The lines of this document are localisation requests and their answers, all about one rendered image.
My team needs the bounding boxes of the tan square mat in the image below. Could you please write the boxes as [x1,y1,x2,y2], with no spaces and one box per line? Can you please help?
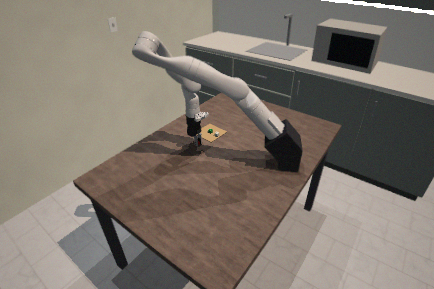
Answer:
[200,124,227,142]

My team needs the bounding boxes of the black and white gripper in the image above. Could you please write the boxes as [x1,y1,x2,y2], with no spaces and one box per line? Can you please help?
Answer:
[186,107,209,146]

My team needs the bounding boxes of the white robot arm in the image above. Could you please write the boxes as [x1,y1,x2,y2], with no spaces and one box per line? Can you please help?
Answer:
[132,31,284,140]

